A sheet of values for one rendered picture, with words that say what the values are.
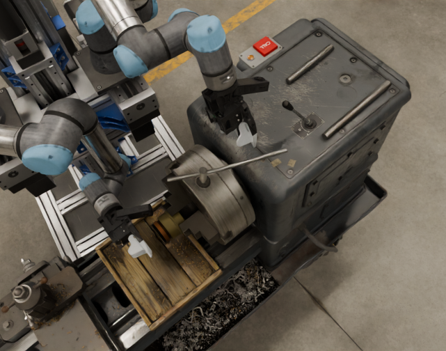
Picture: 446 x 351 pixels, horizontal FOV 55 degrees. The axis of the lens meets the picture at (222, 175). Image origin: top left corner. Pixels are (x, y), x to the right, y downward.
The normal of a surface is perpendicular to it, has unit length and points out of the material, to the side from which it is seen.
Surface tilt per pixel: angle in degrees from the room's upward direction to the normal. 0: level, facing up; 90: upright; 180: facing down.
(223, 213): 49
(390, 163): 0
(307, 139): 0
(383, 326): 0
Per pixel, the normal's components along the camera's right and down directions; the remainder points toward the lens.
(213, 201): 0.26, -0.04
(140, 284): -0.07, -0.44
